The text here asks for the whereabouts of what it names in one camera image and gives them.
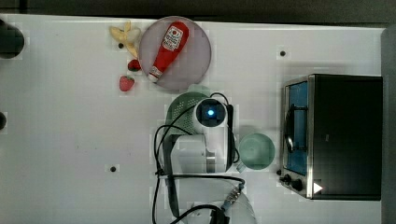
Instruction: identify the red ketchup bottle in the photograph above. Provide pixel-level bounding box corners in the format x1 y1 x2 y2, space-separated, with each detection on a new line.
148 21 190 82

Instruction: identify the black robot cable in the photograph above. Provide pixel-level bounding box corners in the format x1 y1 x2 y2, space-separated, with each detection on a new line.
151 91 247 224

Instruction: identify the peeled toy banana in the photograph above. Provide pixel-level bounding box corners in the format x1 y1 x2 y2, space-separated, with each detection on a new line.
109 21 141 59

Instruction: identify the dark red toy strawberry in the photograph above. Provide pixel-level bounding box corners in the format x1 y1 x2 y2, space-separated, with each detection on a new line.
128 60 141 72

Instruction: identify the black toaster oven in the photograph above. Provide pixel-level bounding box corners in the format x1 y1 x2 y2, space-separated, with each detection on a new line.
276 74 383 201

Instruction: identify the grey round plate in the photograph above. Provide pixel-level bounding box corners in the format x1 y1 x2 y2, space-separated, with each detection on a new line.
138 16 212 91

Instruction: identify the small black cylinder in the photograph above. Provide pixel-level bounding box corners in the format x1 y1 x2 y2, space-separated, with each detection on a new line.
0 112 7 130

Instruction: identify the green plastic strainer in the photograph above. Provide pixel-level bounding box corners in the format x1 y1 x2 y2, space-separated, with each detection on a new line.
165 84 211 134

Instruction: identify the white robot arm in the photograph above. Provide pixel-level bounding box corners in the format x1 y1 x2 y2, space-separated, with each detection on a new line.
157 96 257 224

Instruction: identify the large black cylinder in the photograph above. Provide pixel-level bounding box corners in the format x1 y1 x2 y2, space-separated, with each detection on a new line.
0 20 25 59

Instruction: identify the green mug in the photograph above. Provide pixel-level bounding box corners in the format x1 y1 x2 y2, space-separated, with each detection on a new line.
236 133 275 173

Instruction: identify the pink toy strawberry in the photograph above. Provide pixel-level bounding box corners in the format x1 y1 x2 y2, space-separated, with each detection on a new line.
119 76 134 91

